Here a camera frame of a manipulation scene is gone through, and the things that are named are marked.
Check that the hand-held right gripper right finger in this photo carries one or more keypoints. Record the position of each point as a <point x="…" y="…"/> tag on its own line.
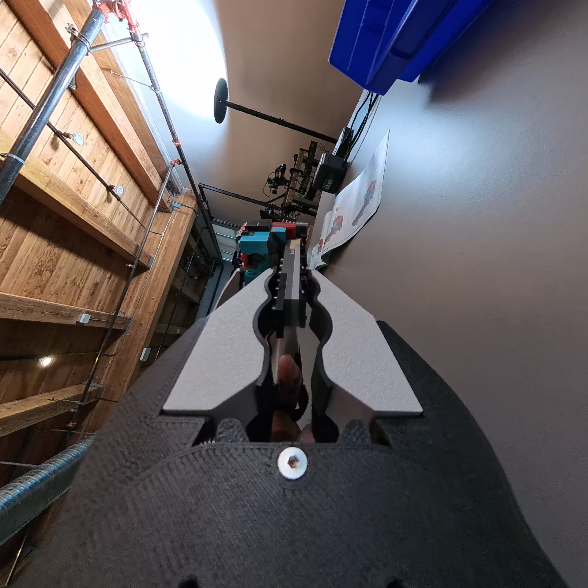
<point x="367" y="363"/>

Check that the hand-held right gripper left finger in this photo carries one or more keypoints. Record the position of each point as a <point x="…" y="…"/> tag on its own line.
<point x="216" y="358"/>

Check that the colourful toy brick model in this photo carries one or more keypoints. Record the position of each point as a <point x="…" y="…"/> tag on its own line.
<point x="294" y="285"/>

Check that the person's left hand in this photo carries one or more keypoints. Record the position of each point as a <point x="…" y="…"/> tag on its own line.
<point x="289" y="381"/>

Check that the printed instruction booklet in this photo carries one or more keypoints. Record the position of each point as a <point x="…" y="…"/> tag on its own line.
<point x="358" y="197"/>

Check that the round ceiling light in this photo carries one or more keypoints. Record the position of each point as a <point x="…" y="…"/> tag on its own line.
<point x="45" y="361"/>

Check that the black box device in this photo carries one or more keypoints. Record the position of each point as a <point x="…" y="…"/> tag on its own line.
<point x="330" y="174"/>

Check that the round ceiling fixture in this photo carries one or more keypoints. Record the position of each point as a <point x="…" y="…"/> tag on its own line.
<point x="78" y="138"/>
<point x="119" y="189"/>

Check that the black monitor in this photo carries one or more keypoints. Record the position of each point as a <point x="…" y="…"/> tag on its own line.
<point x="343" y="142"/>

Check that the thin black rod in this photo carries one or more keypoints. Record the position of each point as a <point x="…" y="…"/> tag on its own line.
<point x="99" y="163"/>

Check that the black stand round base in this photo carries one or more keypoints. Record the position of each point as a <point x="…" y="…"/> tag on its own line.
<point x="221" y="101"/>

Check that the thin metal pipe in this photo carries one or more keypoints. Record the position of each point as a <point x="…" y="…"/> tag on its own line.
<point x="158" y="92"/>

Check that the thick metal pipe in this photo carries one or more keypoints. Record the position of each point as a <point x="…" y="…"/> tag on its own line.
<point x="53" y="92"/>

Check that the large blue plastic bin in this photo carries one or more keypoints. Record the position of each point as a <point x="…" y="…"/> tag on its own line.
<point x="376" y="41"/>

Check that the small blue plastic bin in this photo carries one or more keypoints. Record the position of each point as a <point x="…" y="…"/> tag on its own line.
<point x="434" y="46"/>

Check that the black camera rig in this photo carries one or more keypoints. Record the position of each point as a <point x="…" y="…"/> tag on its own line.
<point x="275" y="179"/>

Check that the silver ventilation duct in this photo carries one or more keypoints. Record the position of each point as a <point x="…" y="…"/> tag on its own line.
<point x="36" y="491"/>

